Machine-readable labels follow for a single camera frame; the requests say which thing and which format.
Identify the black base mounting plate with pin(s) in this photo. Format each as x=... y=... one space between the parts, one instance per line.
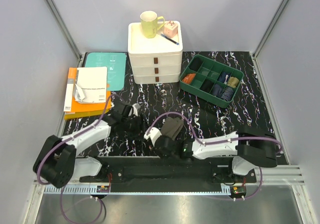
x=125 y=169

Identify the rolled grey-blue garment in tray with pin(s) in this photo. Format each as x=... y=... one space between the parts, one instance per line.
x=217 y=90

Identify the white three-drawer storage unit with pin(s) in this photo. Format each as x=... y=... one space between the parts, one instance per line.
x=156 y=60

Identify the teal plastic board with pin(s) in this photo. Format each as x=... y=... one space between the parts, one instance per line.
x=116 y=66

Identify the orange book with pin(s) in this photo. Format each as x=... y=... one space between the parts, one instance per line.
x=73 y=109

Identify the pink power adapter cube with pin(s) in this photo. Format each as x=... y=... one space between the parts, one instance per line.
x=170 y=29

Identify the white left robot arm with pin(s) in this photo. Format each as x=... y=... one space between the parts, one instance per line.
x=56 y=161

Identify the rolled khaki garment in tray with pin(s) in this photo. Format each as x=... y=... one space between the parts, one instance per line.
x=233 y=82

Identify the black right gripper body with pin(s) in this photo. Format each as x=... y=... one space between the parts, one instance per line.
x=171 y=156

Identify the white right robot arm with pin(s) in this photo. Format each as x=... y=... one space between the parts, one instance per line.
x=248 y=147

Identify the white paper manual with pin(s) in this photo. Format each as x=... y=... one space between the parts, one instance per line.
x=91 y=85

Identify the rolled orange garment in tray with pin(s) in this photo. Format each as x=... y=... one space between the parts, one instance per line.
x=189 y=78

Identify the rolled navy garment in tray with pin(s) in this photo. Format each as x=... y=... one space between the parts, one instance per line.
x=223 y=77

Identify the blue pen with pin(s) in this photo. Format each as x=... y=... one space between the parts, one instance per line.
x=169 y=39

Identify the green divided organizer tray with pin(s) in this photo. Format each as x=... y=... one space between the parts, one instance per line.
x=210 y=69

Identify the rolled black garment in tray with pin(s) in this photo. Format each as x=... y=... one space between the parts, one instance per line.
x=195 y=64

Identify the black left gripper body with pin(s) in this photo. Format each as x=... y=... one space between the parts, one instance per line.
x=132 y=126

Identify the yellow-green mug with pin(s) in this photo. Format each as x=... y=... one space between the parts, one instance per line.
x=151 y=23

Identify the rolled striped garment in tray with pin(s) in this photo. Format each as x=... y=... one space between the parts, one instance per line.
x=227 y=94

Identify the grey underwear with cream waistband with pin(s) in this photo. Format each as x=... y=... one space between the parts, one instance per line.
x=172 y=127

